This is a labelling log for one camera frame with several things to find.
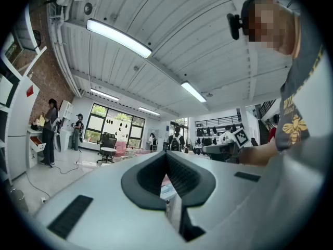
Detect grey metal trash bin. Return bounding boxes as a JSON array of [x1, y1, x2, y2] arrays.
[[9, 188, 29, 213]]

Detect large black-framed window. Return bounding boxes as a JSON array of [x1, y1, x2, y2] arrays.
[[83, 103, 145, 149]]

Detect person's head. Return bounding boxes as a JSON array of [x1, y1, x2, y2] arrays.
[[240, 0, 300, 58]]

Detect black floor cable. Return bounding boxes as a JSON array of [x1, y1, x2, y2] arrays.
[[24, 149, 86, 198]]

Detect white ceiling pipes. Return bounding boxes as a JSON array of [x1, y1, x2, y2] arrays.
[[46, 1, 86, 97]]

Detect black head-mounted camera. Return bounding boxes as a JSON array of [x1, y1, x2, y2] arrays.
[[226, 12, 245, 41]]

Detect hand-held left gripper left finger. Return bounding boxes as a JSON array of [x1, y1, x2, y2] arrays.
[[33, 151, 188, 250]]

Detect black office chair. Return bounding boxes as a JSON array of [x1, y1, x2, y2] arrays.
[[96, 132, 118, 164]]

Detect white cabinet with red drawer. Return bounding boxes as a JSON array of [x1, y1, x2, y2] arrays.
[[25, 125, 47, 169]]

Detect shelf of black bags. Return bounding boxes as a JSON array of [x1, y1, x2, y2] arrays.
[[194, 115, 244, 155]]

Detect black staircase railing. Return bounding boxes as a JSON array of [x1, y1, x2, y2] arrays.
[[257, 99, 280, 145]]

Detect long ceiling light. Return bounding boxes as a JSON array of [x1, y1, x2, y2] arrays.
[[181, 81, 208, 103], [89, 87, 120, 102], [138, 106, 161, 116], [86, 18, 153, 59]]

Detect person's right forearm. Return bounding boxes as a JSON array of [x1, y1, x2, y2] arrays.
[[238, 139, 279, 167]]

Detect tall white cabinet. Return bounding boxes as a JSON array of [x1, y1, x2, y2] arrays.
[[7, 76, 40, 181]]

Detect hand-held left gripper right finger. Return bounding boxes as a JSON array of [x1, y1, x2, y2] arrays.
[[165, 151, 283, 242]]

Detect round white table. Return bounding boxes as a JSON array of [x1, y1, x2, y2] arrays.
[[99, 147, 117, 164]]

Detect person's grey printed t-shirt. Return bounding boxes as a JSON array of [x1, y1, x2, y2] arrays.
[[275, 9, 327, 153]]

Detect pink sofa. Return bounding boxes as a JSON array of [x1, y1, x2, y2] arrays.
[[114, 140, 144, 158]]

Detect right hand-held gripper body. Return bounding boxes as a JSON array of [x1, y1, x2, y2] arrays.
[[202, 128, 252, 164]]

